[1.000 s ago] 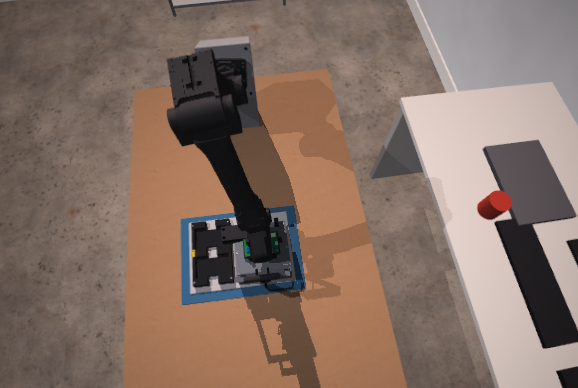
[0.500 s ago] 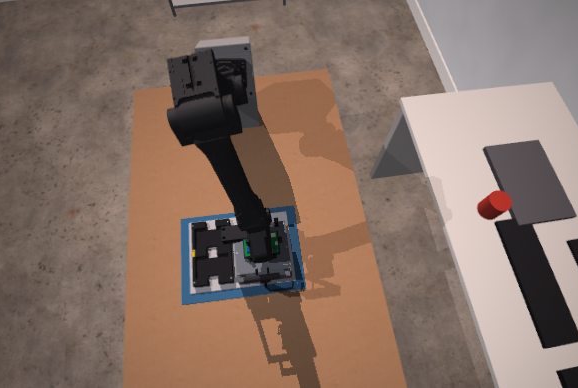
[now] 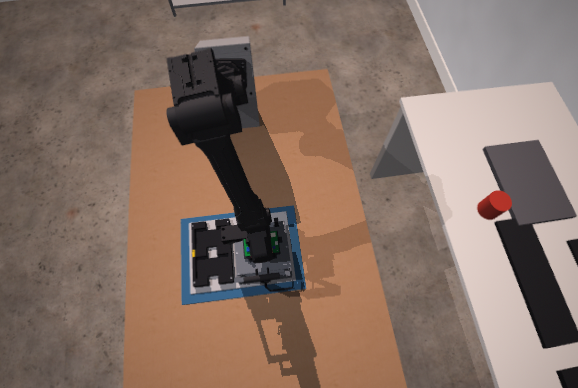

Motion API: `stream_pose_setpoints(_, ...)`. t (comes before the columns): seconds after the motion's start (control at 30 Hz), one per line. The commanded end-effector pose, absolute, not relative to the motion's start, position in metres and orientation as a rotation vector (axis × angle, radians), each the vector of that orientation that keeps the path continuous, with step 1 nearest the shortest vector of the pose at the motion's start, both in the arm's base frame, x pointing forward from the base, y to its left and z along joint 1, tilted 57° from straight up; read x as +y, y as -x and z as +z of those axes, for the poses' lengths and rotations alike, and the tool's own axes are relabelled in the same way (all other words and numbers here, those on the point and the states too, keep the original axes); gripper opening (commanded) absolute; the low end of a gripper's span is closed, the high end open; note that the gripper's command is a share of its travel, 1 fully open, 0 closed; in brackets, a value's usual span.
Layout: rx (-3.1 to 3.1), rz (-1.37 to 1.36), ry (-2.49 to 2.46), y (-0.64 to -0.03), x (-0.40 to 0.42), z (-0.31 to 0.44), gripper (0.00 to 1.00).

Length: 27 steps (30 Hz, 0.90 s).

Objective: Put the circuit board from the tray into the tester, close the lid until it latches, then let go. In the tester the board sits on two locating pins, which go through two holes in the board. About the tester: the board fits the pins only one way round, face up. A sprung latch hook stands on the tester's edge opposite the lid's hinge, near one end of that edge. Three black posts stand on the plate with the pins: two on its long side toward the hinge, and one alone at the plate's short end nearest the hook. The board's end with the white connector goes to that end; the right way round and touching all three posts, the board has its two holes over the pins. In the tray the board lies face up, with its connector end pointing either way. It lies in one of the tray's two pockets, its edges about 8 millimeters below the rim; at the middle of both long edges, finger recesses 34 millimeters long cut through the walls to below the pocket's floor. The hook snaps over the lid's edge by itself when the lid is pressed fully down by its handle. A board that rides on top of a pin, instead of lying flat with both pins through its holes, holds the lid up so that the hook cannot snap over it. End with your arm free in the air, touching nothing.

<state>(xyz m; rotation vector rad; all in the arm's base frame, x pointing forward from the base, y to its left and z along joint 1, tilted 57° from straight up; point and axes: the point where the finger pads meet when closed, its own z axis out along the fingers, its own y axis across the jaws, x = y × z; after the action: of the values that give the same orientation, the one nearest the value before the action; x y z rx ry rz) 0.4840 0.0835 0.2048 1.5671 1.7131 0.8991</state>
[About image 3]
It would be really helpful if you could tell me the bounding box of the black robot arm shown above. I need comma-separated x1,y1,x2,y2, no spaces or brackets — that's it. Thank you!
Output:
166,48,274,263

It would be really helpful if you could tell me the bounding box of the green circuit board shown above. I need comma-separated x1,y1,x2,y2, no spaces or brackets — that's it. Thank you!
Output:
244,231,279,256

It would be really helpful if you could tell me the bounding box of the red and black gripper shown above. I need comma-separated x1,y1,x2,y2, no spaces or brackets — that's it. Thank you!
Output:
250,225,271,257

